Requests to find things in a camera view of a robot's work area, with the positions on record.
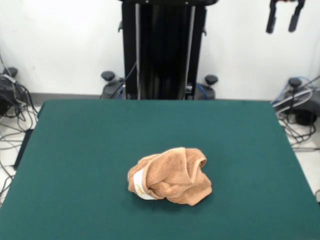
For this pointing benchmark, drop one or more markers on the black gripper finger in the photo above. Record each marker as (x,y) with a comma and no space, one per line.
(271,22)
(293,22)

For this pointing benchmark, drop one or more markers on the tan terry towel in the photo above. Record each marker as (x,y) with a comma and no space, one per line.
(175,172)

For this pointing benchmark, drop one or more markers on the dark green table cloth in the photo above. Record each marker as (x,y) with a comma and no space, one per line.
(75,150)

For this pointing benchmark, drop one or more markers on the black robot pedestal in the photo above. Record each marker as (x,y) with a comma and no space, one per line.
(162,50)

